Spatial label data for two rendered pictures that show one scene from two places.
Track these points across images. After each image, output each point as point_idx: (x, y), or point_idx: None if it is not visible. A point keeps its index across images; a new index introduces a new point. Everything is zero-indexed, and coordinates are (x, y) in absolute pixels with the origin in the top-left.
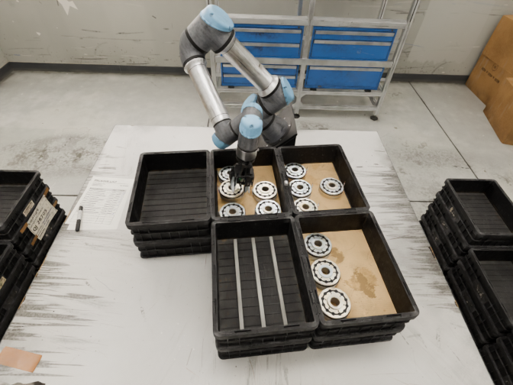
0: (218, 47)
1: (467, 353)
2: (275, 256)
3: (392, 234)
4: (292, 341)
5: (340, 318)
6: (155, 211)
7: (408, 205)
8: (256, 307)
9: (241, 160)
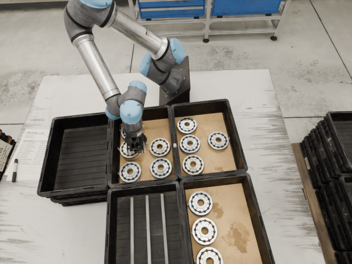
0: (100, 23)
1: None
2: (164, 213)
3: (271, 176)
4: None
5: None
6: (68, 171)
7: (288, 146)
8: (146, 263)
9: (129, 136)
